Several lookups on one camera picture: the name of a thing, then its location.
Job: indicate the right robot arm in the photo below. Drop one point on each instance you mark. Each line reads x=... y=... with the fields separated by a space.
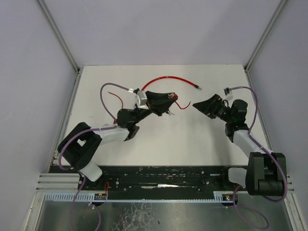
x=255 y=158

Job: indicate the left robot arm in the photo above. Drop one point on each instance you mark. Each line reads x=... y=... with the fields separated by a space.
x=80 y=145

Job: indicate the left aluminium frame post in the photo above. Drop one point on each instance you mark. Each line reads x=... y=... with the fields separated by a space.
x=58 y=35

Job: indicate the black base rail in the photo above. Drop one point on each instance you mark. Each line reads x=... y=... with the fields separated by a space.
x=166 y=183

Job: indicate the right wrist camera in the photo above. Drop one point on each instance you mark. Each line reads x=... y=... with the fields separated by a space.
x=228 y=94

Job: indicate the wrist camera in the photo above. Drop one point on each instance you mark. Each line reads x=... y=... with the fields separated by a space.
x=228 y=94
x=141 y=98

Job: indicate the right aluminium frame post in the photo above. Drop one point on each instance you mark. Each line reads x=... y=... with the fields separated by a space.
x=270 y=25

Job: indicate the aluminium frame post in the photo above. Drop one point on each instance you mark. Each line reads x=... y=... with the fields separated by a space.
x=270 y=25
x=58 y=35

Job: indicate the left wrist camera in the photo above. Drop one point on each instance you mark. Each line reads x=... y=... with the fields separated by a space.
x=141 y=98

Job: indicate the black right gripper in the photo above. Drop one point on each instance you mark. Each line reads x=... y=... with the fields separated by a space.
x=214 y=107

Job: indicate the grey slotted cable duct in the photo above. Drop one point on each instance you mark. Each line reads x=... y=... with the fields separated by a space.
x=72 y=196

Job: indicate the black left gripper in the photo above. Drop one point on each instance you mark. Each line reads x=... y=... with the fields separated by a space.
x=151 y=103

